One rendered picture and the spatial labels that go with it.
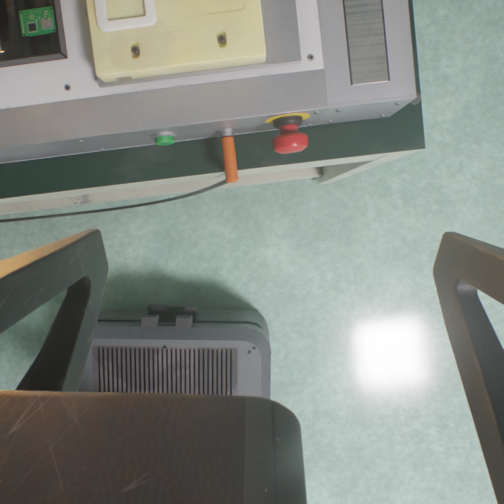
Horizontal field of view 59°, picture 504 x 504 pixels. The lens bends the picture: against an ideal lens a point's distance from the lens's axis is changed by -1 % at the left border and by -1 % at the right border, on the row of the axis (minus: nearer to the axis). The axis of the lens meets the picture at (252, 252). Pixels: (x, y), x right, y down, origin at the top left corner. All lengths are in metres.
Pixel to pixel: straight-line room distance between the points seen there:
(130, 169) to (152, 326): 0.62
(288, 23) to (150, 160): 0.24
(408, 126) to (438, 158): 0.83
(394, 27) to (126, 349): 0.92
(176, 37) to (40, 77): 0.16
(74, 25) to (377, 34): 0.31
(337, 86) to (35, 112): 0.32
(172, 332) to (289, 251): 0.43
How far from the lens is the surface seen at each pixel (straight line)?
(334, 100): 0.49
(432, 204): 1.43
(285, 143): 0.49
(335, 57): 0.51
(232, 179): 0.53
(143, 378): 1.18
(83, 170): 0.62
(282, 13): 0.50
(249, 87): 0.49
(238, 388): 1.16
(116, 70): 0.47
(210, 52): 0.46
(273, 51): 0.48
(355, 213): 1.36
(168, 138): 0.52
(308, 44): 0.51
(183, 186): 1.20
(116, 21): 0.48
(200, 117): 0.49
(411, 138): 0.62
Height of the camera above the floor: 1.33
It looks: 85 degrees down
